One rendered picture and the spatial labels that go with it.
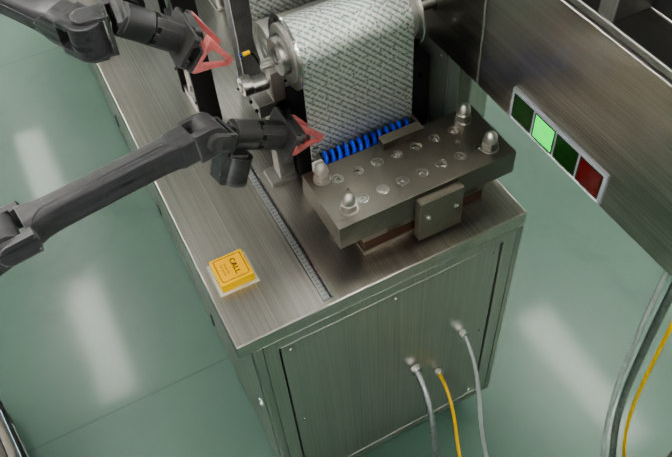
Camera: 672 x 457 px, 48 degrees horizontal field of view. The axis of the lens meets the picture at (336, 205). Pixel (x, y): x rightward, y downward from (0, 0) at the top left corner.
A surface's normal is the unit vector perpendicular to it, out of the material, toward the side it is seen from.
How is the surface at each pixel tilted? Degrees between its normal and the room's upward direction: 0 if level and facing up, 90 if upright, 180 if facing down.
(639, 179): 90
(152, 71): 0
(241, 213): 0
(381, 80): 90
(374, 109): 90
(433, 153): 0
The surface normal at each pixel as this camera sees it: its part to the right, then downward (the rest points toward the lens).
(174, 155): 0.40, 0.52
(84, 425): -0.05, -0.64
